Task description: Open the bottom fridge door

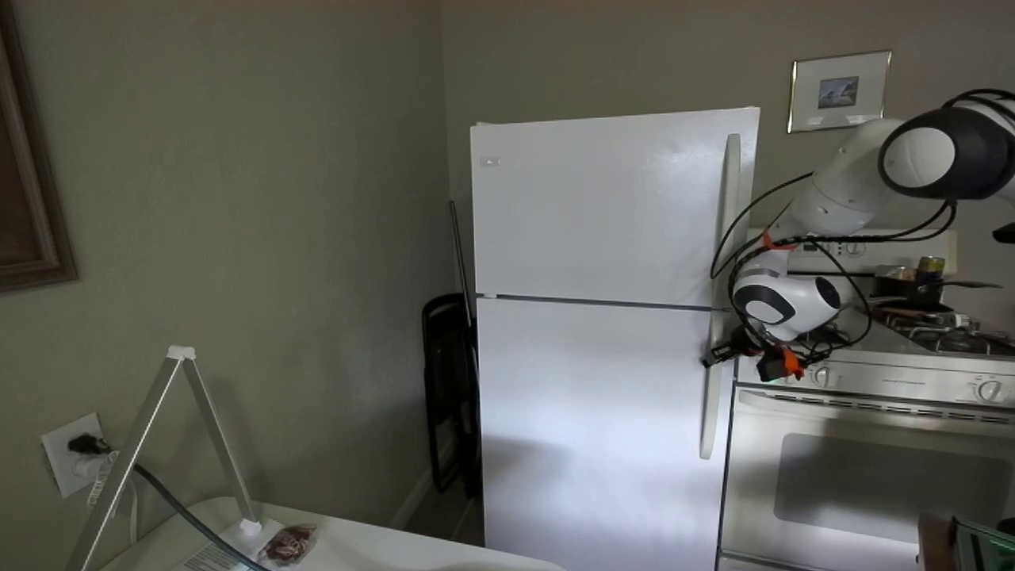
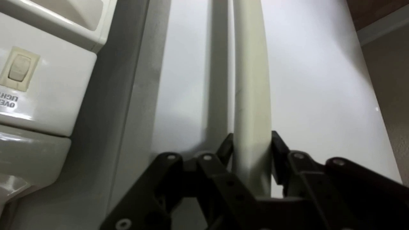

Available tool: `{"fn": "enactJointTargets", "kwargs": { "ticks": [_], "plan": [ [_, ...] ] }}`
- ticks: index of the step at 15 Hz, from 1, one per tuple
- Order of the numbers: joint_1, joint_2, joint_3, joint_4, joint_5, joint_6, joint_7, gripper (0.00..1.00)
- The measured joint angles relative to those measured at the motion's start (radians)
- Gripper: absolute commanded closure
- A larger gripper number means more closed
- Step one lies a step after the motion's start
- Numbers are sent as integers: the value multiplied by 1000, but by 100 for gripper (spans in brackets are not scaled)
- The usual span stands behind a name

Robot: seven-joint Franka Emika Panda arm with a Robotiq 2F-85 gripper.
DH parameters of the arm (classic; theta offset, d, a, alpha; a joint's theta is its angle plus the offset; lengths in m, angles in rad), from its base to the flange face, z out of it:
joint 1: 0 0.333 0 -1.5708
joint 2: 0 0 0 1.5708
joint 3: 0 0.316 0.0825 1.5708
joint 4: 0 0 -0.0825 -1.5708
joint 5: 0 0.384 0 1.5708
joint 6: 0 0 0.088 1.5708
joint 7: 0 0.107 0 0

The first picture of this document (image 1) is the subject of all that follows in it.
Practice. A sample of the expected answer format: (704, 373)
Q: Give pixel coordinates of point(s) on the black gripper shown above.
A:
(746, 345)

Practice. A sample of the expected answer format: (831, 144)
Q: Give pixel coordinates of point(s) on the dark cooking pot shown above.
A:
(929, 283)

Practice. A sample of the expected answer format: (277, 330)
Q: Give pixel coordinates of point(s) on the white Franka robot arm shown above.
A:
(844, 193)

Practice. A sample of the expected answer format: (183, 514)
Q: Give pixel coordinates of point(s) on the framed wall picture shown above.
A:
(839, 89)

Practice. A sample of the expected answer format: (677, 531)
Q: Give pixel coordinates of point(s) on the black folding chair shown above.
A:
(449, 391)

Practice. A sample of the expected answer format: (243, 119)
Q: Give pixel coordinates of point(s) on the white freezer door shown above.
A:
(592, 203)

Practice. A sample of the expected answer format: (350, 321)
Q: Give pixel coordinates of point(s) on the stainless steel stove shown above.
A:
(899, 486)

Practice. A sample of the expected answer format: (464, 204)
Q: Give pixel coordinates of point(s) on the black power plug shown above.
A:
(89, 447)

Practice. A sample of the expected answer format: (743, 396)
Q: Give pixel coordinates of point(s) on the white wall outlet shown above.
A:
(66, 467)

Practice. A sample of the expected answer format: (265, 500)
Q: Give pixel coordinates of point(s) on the small brown table item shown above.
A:
(286, 540)

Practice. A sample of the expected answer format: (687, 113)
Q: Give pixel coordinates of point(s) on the white fridge door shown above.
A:
(592, 425)

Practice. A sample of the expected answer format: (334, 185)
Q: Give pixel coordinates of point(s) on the black wrist camera orange mount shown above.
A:
(783, 365)

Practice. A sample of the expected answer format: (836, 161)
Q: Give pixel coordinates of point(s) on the white A-frame camera stand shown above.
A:
(183, 358)

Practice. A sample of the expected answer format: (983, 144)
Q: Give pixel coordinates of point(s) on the brown framed board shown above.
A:
(23, 161)

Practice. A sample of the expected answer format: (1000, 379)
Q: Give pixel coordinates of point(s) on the green edged box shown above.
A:
(968, 543)

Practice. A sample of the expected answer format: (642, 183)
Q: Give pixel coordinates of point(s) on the white stove knob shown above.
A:
(990, 388)

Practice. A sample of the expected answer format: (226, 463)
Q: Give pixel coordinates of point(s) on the steel oven door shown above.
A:
(877, 486)

